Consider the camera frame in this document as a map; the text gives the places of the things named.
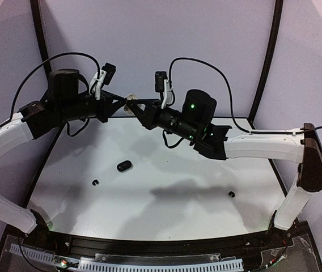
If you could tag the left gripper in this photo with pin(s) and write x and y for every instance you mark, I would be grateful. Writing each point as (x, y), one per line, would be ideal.
(103, 106)

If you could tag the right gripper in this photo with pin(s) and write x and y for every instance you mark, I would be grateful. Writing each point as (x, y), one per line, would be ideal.
(149, 114)

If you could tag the white earbud charging case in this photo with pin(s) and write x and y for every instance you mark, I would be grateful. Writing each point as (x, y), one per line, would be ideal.
(126, 108)

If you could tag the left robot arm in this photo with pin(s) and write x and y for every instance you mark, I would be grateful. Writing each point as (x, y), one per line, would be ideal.
(69, 97)

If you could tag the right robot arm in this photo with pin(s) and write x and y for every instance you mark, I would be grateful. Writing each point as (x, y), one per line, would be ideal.
(222, 142)

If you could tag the black earbud charging case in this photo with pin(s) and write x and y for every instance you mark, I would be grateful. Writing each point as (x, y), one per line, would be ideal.
(124, 166)

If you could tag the black earbud left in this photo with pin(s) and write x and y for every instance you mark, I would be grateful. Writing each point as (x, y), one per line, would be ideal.
(95, 182)

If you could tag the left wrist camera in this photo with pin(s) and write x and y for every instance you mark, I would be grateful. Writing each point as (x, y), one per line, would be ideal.
(109, 71)

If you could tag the left black frame post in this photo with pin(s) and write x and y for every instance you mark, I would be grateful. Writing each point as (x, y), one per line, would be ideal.
(40, 31)

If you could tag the black front frame rail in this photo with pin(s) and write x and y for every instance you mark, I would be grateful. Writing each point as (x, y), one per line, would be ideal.
(89, 246)

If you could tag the white slotted cable duct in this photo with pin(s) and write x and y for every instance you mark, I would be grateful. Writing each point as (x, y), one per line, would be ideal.
(108, 262)

